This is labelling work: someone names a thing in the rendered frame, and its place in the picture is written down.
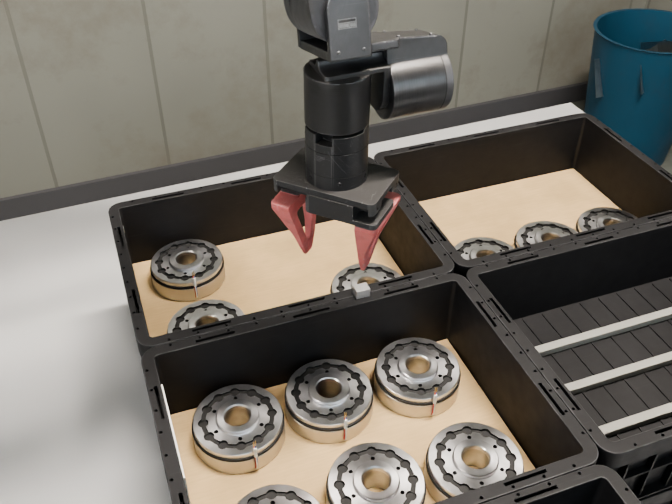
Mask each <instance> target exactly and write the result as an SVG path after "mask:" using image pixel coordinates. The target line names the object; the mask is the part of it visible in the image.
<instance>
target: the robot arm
mask: <svg viewBox="0 0 672 504"><path fill-rule="evenodd" d="M283 1H284V6H285V10H286V13H287V16H288V18H289V20H290V21H291V23H292V24H293V25H294V26H295V27H296V28H297V38H298V47H300V48H301V49H303V50H305V51H307V52H309V53H312V54H314V55H316V56H318V57H319V58H315V59H310V60H309V62H308V63H306V64H305V66H304V68H303V80H304V121H305V124H306V126H305V148H302V149H300V150H299V151H298V152H297V153H296V154H295V155H294V156H293V157H292V158H291V159H290V160H289V161H288V162H287V163H286V164H285V165H284V166H283V167H282V168H281V169H280V170H279V171H278V172H277V173H276V174H275V175H274V177H273V180H274V190H275V191H276V192H278V191H279V190H280V189H281V190H280V192H279V193H278V194H277V195H276V196H275V198H274V199H273V200H272V201H271V206H272V209H273V211H274V212H275V213H276V214H277V215H278V217H279V218H280V219H281V220H282V222H283V223H284V224H285V225H286V227H287V228H288V229H289V230H290V232H291V233H292V234H293V236H294V237H295V239H296V241H297V243H298V244H299V246H300V248H301V249H302V251H303V253H305V254H307V253H308V251H309V250H310V249H311V248H312V245H313V238H314V232H315V223H316V215H319V216H323V217H326V218H330V219H333V220H337V221H340V222H344V223H348V224H351V225H355V227H354V233H355V240H356V247H357V254H358V261H359V265H360V270H362V271H364V270H365V269H366V267H367V266H368V264H369V262H370V260H371V257H372V254H373V252H374V249H375V246H376V243H377V241H378V238H379V236H380V234H381V232H382V230H383V228H384V227H385V225H386V223H387V222H388V220H389V218H390V217H391V215H392V213H393V212H394V210H395V208H396V207H397V205H398V203H399V202H400V199H401V196H400V194H398V193H395V192H393V191H394V189H395V188H396V187H397V185H398V180H399V171H398V170H396V169H393V168H389V167H385V166H381V165H377V164H373V163H369V162H368V147H369V120H370V104H371V106H372V107H373V108H374V109H375V111H376V113H377V114H378V116H379V117H380V118H382V119H390V118H395V117H400V116H406V115H411V114H416V113H421V112H427V111H432V110H437V109H442V108H445V107H447V106H448V105H449V103H450V102H451V99H452V96H453V91H454V75H453V69H452V65H451V61H450V59H449V56H448V54H447V41H446V39H445V38H444V37H443V36H441V35H437V34H434V33H430V32H427V31H423V30H418V29H414V30H405V31H389V32H386V31H385V30H384V31H383V32H376V31H372V32H371V30H372V29H373V27H374V25H375V23H376V20H377V17H378V11H379V0H283ZM301 206H303V212H304V218H305V232H304V230H303V227H302V225H301V223H300V220H299V218H298V215H297V212H298V210H299V209H300V207H301Z"/></svg>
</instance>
